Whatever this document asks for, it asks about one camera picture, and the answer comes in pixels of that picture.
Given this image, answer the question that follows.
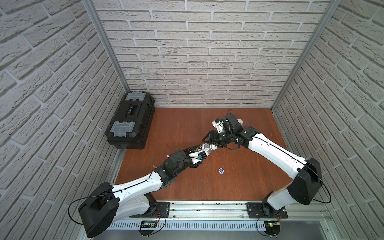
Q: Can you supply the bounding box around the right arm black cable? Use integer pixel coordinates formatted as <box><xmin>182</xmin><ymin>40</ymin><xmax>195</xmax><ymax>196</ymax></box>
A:
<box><xmin>254</xmin><ymin>134</ymin><xmax>332</xmax><ymax>205</ymax></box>

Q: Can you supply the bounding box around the controller circuit board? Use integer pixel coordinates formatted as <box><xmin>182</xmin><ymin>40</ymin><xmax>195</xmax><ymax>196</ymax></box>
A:
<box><xmin>139</xmin><ymin>221</ymin><xmax>154</xmax><ymax>237</ymax></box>
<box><xmin>264</xmin><ymin>222</ymin><xmax>281</xmax><ymax>237</ymax></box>

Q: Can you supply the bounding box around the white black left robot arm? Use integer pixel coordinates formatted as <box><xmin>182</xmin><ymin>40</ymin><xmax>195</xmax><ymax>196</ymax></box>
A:
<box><xmin>78</xmin><ymin>144</ymin><xmax>217</xmax><ymax>238</ymax></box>

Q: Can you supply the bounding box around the right corner aluminium profile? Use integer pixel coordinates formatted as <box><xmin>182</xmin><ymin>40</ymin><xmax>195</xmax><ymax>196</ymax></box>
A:
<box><xmin>271</xmin><ymin>0</ymin><xmax>342</xmax><ymax>112</ymax></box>

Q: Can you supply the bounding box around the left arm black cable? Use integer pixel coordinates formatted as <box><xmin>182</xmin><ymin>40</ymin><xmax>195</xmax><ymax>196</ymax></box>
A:
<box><xmin>67</xmin><ymin>176</ymin><xmax>157</xmax><ymax>226</ymax></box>

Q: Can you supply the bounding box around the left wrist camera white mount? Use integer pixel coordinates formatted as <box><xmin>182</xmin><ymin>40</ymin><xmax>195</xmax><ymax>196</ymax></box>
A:
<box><xmin>189</xmin><ymin>151</ymin><xmax>207</xmax><ymax>165</ymax></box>

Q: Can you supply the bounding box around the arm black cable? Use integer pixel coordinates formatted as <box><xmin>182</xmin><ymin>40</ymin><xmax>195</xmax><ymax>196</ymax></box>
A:
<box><xmin>67</xmin><ymin>176</ymin><xmax>157</xmax><ymax>226</ymax></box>
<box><xmin>254</xmin><ymin>134</ymin><xmax>332</xmax><ymax>205</ymax></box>

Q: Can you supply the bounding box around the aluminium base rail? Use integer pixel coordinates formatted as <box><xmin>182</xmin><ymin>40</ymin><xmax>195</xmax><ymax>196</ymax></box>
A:
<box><xmin>109</xmin><ymin>201</ymin><xmax>334</xmax><ymax>233</ymax></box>

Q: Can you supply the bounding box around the right controller circuit board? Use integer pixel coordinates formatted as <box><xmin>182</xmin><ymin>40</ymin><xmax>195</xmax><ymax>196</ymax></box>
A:
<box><xmin>264</xmin><ymin>222</ymin><xmax>281</xmax><ymax>237</ymax></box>

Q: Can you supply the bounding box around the left controller circuit board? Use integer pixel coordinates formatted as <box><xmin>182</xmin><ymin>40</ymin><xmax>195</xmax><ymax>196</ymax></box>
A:
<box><xmin>139</xmin><ymin>221</ymin><xmax>154</xmax><ymax>237</ymax></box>

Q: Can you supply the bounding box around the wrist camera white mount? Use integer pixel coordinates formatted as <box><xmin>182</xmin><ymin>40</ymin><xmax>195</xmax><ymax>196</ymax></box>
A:
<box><xmin>212</xmin><ymin>119</ymin><xmax>226</xmax><ymax>134</ymax></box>
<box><xmin>189</xmin><ymin>151</ymin><xmax>207</xmax><ymax>165</ymax></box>

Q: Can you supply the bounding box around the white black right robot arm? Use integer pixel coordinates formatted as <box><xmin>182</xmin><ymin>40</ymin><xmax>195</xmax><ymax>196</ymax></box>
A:
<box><xmin>207</xmin><ymin>126</ymin><xmax>322</xmax><ymax>216</ymax></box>

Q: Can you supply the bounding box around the black plastic toolbox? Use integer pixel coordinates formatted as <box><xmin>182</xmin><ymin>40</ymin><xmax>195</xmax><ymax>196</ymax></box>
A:
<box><xmin>105</xmin><ymin>91</ymin><xmax>155</xmax><ymax>150</ymax></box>

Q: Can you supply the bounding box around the small white bottle cap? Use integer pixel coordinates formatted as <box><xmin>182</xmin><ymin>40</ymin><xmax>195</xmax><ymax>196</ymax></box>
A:
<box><xmin>210</xmin><ymin>145</ymin><xmax>218</xmax><ymax>151</ymax></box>

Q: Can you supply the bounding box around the corner aluminium profile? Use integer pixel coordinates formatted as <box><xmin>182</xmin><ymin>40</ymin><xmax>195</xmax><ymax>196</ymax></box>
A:
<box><xmin>83</xmin><ymin>0</ymin><xmax>131</xmax><ymax>93</ymax></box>
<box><xmin>271</xmin><ymin>0</ymin><xmax>342</xmax><ymax>112</ymax></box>

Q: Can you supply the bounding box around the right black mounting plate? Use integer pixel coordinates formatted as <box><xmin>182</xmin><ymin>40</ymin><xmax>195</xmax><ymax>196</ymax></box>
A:
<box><xmin>246</xmin><ymin>202</ymin><xmax>288</xmax><ymax>219</ymax></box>

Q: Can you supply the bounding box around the left corner aluminium profile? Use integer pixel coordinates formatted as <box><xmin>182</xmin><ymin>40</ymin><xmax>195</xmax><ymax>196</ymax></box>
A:
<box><xmin>83</xmin><ymin>0</ymin><xmax>131</xmax><ymax>93</ymax></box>

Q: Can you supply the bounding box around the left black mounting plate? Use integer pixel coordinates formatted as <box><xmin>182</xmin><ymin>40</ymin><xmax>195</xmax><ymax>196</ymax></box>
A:
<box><xmin>130</xmin><ymin>193</ymin><xmax>171</xmax><ymax>218</ymax></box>

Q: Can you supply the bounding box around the black mounting plate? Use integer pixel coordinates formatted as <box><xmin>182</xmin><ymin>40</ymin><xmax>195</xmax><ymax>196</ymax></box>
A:
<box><xmin>130</xmin><ymin>193</ymin><xmax>171</xmax><ymax>218</ymax></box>
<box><xmin>246</xmin><ymin>202</ymin><xmax>288</xmax><ymax>219</ymax></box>

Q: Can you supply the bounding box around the clear labelled bottle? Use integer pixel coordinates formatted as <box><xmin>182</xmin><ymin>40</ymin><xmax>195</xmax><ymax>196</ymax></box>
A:
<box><xmin>192</xmin><ymin>143</ymin><xmax>212</xmax><ymax>156</ymax></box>

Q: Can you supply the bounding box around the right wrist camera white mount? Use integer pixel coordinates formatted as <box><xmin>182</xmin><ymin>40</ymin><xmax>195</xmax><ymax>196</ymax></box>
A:
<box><xmin>212</xmin><ymin>119</ymin><xmax>226</xmax><ymax>134</ymax></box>

